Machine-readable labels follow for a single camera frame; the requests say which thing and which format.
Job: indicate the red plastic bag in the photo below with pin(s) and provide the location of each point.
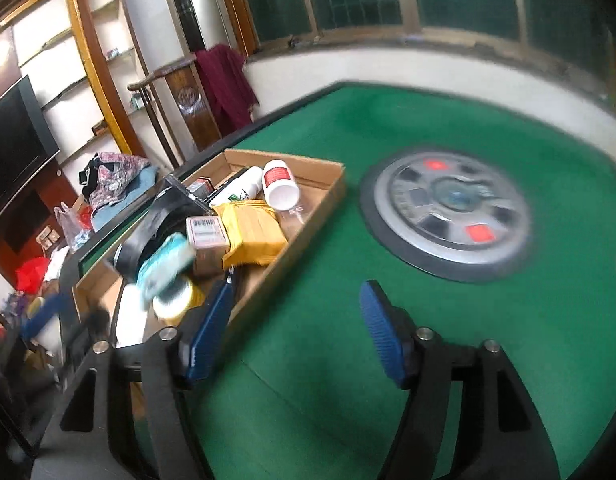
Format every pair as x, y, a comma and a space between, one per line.
32, 275

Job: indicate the maroon cloth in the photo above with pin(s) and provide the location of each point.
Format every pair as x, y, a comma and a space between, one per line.
227, 85

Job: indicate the orange snack packet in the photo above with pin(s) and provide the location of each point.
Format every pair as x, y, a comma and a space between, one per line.
253, 235

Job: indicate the blue cloth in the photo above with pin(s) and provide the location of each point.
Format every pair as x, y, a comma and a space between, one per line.
132, 195

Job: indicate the black foil pouch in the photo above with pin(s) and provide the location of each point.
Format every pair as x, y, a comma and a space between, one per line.
142, 240

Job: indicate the small white pill bottle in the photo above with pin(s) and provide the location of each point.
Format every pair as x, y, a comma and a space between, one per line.
240, 187

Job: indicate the teal cartoon tissue pack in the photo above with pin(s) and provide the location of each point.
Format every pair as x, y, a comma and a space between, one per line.
165, 270

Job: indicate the round grey table centre panel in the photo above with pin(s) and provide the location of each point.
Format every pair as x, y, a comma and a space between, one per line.
448, 210

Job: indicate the shallow cardboard box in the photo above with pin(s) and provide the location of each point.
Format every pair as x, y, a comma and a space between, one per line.
313, 195

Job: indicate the floral cloth pile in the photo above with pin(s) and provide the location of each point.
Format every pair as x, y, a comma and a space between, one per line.
115, 175

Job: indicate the black television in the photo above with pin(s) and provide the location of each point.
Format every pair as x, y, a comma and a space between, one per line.
15, 150

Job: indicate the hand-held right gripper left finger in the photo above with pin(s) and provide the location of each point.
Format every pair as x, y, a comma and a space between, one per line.
207, 332

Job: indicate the white standing air conditioner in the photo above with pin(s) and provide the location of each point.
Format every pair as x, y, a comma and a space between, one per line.
192, 10

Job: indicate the wooden shelf cabinet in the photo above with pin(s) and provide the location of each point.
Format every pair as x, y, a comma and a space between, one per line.
72, 65

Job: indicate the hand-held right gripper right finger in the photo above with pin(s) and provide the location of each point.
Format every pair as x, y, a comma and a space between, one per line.
383, 332

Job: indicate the clear plastic bag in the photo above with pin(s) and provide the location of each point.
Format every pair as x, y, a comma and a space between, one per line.
72, 227

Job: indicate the wooden chair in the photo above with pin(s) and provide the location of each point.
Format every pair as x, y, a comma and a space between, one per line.
187, 105

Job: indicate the white bottle with red label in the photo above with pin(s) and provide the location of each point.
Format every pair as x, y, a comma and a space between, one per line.
280, 182

